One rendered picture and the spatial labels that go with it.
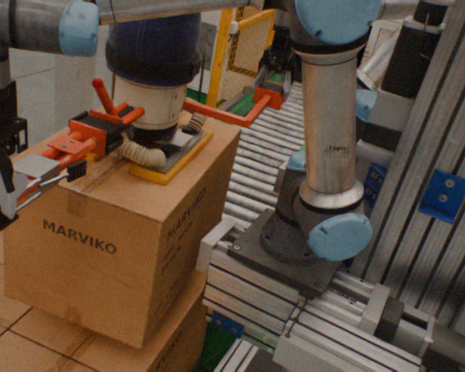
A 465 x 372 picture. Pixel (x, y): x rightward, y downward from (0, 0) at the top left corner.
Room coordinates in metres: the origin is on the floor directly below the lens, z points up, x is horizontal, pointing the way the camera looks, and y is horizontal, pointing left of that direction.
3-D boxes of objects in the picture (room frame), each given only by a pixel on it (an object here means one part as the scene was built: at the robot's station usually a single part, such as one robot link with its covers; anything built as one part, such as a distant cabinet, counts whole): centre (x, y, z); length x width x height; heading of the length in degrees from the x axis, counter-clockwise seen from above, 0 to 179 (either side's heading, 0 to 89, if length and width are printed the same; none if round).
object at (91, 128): (1.03, 0.31, 1.20); 0.10 x 0.08 x 0.06; 78
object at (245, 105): (3.18, -0.01, 0.60); 1.60 x 0.10 x 0.09; 164
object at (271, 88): (1.52, -0.06, 1.20); 0.09 x 0.08 x 0.05; 78
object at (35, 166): (0.82, 0.35, 1.19); 0.07 x 0.07 x 0.04; 78
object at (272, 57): (1.48, -0.06, 1.34); 0.09 x 0.08 x 0.12; 168
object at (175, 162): (1.26, 0.16, 1.10); 0.34 x 0.10 x 0.05; 168
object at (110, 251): (1.28, 0.26, 0.87); 0.60 x 0.40 x 0.40; 168
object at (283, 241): (1.00, -0.17, 1.09); 0.15 x 0.15 x 0.10
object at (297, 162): (0.99, -0.17, 1.20); 0.13 x 0.12 x 0.14; 16
